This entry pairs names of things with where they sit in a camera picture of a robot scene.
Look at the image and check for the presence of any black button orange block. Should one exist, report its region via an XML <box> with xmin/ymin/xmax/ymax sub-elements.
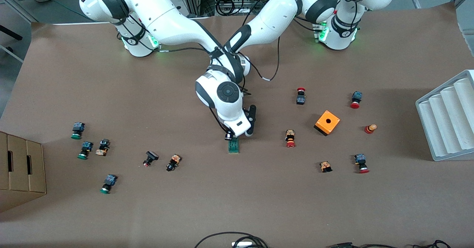
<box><xmin>166</xmin><ymin>154</ymin><xmax>182</xmax><ymax>172</ymax></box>

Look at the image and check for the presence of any black square pushbutton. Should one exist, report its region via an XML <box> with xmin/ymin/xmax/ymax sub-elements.
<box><xmin>143</xmin><ymin>151</ymin><xmax>159</xmax><ymax>167</ymax></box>

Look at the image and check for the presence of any green pushbutton blue block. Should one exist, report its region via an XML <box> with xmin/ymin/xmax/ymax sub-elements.
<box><xmin>99</xmin><ymin>174</ymin><xmax>118</xmax><ymax>194</ymax></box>
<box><xmin>77</xmin><ymin>141</ymin><xmax>94</xmax><ymax>160</ymax></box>
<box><xmin>71</xmin><ymin>122</ymin><xmax>86</xmax><ymax>140</ymax></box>

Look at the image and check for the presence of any white panel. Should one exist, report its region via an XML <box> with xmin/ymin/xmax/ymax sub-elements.
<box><xmin>165</xmin><ymin>0</ymin><xmax>211</xmax><ymax>20</ymax></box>

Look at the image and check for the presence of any brown cardboard box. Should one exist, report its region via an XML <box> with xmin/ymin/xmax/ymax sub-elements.
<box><xmin>0</xmin><ymin>131</ymin><xmax>47</xmax><ymax>213</ymax></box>

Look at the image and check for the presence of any white ribbed tray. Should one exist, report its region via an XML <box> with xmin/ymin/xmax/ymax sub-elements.
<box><xmin>415</xmin><ymin>70</ymin><xmax>474</xmax><ymax>162</ymax></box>

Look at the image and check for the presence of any black metal bar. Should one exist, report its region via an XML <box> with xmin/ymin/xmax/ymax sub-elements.
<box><xmin>0</xmin><ymin>24</ymin><xmax>23</xmax><ymax>41</ymax></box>

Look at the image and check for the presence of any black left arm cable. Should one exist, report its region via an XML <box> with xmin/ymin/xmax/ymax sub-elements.
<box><xmin>243</xmin><ymin>37</ymin><xmax>281</xmax><ymax>82</ymax></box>

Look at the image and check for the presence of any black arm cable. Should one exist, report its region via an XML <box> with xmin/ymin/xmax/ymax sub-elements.
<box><xmin>243</xmin><ymin>37</ymin><xmax>281</xmax><ymax>82</ymax></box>
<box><xmin>154</xmin><ymin>47</ymin><xmax>212</xmax><ymax>54</ymax></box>

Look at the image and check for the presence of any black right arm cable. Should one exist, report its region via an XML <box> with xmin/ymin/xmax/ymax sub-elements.
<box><xmin>154</xmin><ymin>47</ymin><xmax>212</xmax><ymax>54</ymax></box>

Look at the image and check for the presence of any black looped cable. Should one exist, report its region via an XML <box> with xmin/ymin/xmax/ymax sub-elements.
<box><xmin>194</xmin><ymin>232</ymin><xmax>269</xmax><ymax>248</ymax></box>

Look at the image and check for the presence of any orange button enclosure box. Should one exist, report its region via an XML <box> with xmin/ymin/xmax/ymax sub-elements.
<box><xmin>314</xmin><ymin>110</ymin><xmax>340</xmax><ymax>137</ymax></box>

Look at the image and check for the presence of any green cable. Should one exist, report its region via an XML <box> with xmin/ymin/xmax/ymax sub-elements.
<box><xmin>18</xmin><ymin>0</ymin><xmax>84</xmax><ymax>19</ymax></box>

